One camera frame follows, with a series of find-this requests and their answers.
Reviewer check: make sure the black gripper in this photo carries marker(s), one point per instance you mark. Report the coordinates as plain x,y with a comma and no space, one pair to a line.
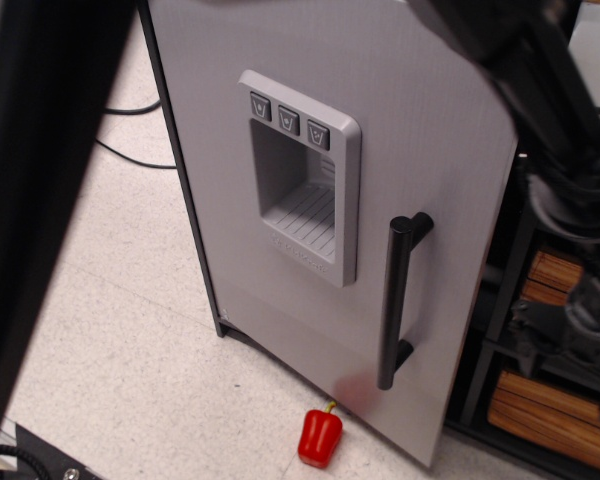
570,333

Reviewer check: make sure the black fridge door handle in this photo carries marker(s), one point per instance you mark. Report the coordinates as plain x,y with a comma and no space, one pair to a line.
405,234

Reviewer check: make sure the grey toy fridge door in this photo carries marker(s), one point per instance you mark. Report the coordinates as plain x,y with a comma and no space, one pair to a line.
430,150

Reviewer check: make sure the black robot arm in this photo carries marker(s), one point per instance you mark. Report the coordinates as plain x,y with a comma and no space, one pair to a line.
443,92

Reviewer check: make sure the dark grey fridge cabinet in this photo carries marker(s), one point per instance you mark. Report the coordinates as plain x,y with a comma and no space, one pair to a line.
490,350

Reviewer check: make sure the lower wooden drawer front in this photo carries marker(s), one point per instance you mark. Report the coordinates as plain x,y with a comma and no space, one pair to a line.
560,421

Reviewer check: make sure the wooden drawer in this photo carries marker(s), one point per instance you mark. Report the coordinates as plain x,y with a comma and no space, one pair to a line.
550,277
560,421

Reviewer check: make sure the upper wooden drawer front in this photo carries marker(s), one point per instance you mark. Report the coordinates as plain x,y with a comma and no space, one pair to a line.
550,277

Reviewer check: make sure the red bell pepper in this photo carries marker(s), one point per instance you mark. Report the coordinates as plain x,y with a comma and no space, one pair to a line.
321,433

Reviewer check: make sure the white counter block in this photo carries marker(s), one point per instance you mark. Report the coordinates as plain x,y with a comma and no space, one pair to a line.
585,46

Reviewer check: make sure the grey ice dispenser panel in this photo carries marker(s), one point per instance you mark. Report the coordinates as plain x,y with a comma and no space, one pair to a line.
307,167

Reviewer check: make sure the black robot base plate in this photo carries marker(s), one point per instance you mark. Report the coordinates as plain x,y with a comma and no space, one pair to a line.
59,464

